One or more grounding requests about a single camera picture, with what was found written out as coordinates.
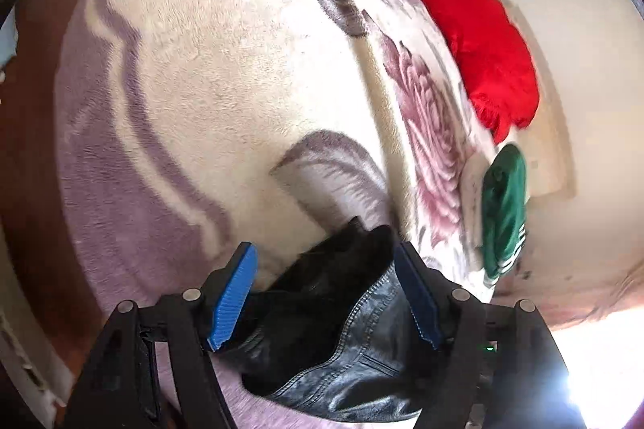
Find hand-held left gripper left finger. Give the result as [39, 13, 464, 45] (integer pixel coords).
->
[60, 242, 259, 429]

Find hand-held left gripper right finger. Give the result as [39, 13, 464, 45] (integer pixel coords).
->
[394, 242, 570, 429]

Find black leather jacket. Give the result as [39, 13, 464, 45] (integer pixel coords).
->
[240, 217, 485, 425]

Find white folded garment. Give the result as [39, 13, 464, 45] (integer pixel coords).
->
[460, 155, 493, 255]

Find green striped folded garment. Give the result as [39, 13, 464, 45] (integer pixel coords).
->
[480, 144, 528, 281]

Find floral fleece blanket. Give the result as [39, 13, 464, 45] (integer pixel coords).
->
[53, 0, 506, 429]

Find cream bed headboard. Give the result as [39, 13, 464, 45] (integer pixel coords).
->
[513, 0, 578, 199]

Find red quilt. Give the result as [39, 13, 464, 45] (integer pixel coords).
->
[415, 0, 540, 145]

